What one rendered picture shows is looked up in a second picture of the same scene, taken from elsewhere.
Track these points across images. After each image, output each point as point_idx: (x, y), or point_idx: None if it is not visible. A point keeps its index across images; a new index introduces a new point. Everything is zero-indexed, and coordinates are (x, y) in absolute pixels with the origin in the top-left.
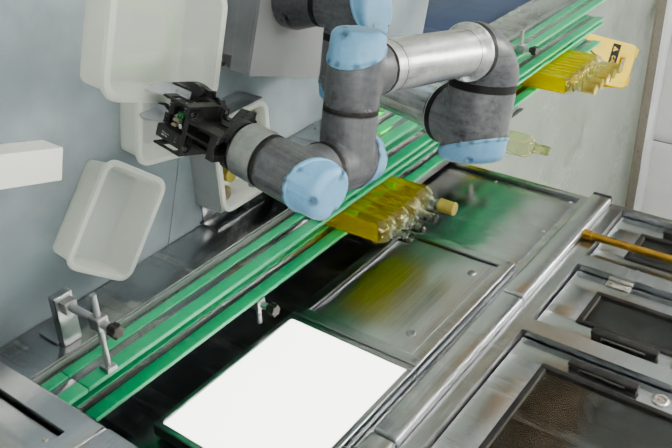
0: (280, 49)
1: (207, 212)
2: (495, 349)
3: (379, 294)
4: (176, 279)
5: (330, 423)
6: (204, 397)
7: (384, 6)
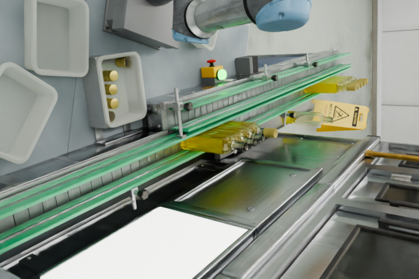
0: (147, 17)
1: (99, 134)
2: (317, 216)
3: (226, 190)
4: (65, 167)
5: (183, 269)
6: (80, 258)
7: None
